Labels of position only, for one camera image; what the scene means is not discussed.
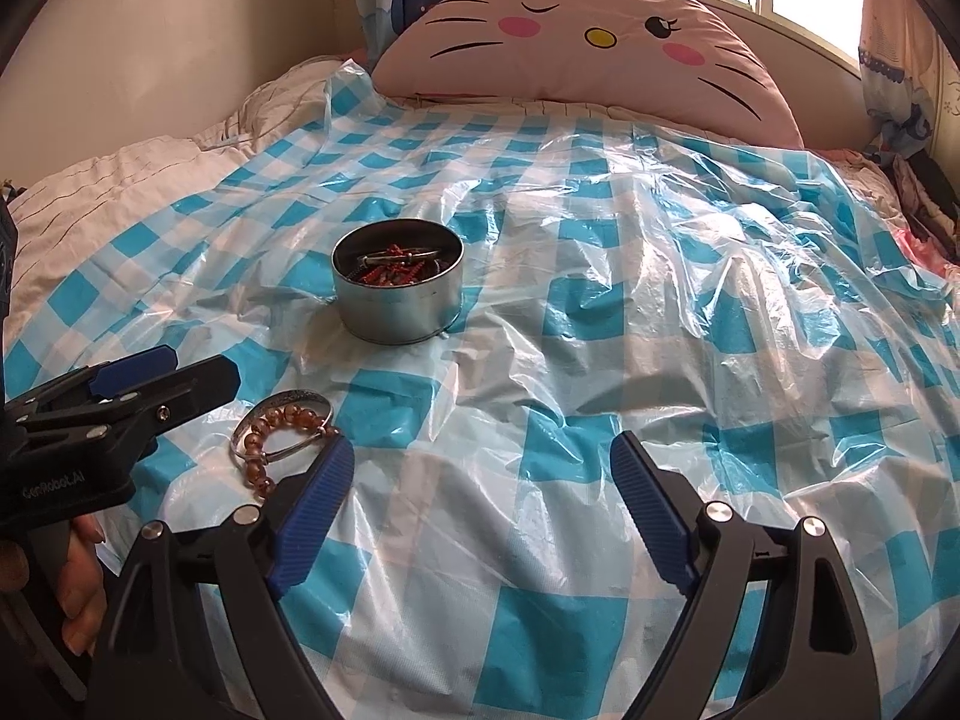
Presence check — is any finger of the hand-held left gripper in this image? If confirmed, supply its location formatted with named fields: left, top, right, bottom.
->
left=4, top=345, right=178, bottom=425
left=15, top=355, right=242, bottom=470

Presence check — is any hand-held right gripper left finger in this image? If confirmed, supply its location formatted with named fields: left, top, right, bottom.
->
left=94, top=433, right=356, bottom=720

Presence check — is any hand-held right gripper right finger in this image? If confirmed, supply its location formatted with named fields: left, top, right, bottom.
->
left=609, top=431, right=875, bottom=720

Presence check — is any amber bead bracelet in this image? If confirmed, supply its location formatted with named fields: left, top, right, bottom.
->
left=241, top=403, right=343, bottom=505

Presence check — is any silver bangle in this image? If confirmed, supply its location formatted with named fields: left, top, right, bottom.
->
left=230, top=388, right=335, bottom=467

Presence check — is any round metal tin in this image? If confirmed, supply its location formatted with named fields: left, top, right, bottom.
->
left=332, top=219, right=465, bottom=347

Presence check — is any red bead bracelet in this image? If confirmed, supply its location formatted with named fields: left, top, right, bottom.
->
left=351, top=242, right=440, bottom=291

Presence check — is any person's left hand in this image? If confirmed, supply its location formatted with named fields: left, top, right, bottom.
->
left=0, top=514, right=108, bottom=657

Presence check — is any white striped quilt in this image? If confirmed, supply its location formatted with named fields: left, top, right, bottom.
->
left=7, top=52, right=353, bottom=305

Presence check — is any blue checked plastic sheet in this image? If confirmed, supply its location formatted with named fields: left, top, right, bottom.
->
left=0, top=60, right=960, bottom=720

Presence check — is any pile of clothes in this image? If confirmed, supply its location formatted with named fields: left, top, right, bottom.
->
left=885, top=150, right=960, bottom=265

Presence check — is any pink cat face pillow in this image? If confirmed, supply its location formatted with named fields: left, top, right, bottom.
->
left=373, top=0, right=806, bottom=149

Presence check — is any pink print curtain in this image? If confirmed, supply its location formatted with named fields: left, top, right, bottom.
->
left=855, top=0, right=960, bottom=160

